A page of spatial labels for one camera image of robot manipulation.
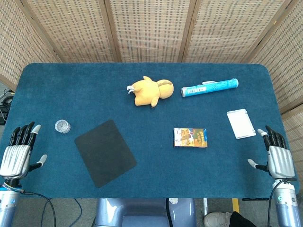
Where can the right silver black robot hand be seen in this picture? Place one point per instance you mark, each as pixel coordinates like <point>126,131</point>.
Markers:
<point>281,163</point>

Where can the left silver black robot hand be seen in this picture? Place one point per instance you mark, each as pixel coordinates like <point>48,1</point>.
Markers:
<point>15,158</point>

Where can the small transparent round container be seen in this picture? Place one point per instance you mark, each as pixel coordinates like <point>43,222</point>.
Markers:
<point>62,126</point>

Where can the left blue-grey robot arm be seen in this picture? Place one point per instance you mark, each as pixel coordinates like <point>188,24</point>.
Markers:
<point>8,205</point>

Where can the white flat box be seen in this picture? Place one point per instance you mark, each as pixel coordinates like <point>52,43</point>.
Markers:
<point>241,124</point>

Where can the yellow blue snack box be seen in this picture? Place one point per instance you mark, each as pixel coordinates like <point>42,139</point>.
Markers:
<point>190,137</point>

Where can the white sneaker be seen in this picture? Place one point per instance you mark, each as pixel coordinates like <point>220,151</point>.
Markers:
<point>216,220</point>

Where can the metal table leg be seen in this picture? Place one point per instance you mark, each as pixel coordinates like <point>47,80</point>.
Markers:
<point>205,205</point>

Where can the black mouse pad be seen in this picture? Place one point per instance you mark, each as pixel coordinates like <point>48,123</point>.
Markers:
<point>105,153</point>

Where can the blue plastic wrap roll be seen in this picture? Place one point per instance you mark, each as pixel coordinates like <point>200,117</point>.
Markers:
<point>210,88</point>

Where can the blue carpet table cover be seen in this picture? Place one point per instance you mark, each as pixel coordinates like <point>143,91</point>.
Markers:
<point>151,170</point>

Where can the blue-grey robot torso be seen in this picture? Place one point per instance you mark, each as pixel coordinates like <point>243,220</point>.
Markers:
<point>142,212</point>

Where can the yellow plush toy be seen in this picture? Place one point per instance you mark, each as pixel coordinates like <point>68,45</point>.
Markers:
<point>146,92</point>

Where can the woven bamboo folding screen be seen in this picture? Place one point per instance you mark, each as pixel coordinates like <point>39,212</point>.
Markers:
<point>151,30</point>

